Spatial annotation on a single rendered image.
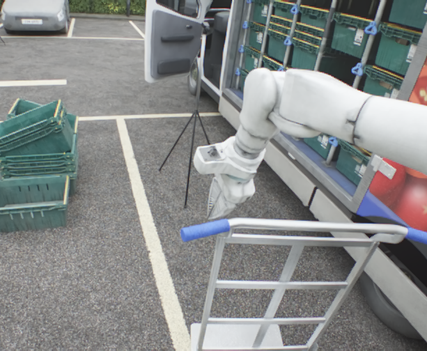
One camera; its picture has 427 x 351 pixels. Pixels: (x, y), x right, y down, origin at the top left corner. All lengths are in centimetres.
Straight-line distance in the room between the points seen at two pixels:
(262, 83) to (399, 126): 19
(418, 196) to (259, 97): 154
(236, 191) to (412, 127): 35
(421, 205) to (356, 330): 95
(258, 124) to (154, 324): 171
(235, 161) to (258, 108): 13
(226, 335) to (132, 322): 58
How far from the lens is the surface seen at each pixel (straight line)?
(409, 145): 36
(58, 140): 269
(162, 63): 452
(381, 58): 230
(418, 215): 192
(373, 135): 37
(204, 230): 79
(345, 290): 134
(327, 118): 39
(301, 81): 40
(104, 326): 206
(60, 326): 211
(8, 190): 294
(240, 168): 54
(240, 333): 206
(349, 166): 244
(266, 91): 44
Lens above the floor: 177
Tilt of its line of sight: 33 degrees down
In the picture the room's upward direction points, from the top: 9 degrees clockwise
